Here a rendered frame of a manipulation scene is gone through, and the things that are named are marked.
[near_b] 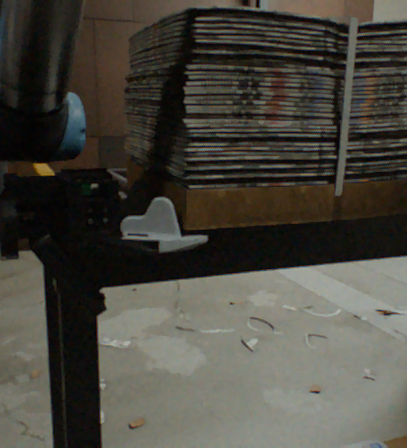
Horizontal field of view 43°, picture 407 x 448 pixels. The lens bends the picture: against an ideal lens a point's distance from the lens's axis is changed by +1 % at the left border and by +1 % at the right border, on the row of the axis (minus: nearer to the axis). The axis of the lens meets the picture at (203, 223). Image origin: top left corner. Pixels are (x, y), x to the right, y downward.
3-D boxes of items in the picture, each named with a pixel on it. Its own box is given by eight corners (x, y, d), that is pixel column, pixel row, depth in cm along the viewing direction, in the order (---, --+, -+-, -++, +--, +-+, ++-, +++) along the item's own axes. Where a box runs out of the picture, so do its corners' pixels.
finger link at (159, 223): (206, 203, 53) (117, 197, 53) (204, 258, 54) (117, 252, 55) (209, 196, 55) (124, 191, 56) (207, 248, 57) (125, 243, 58)
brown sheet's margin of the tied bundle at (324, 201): (313, 222, 61) (316, 185, 60) (220, 183, 87) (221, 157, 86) (357, 218, 63) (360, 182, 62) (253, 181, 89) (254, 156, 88)
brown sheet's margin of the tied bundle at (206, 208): (183, 230, 55) (184, 190, 54) (125, 186, 81) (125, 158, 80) (313, 222, 61) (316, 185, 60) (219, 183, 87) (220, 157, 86)
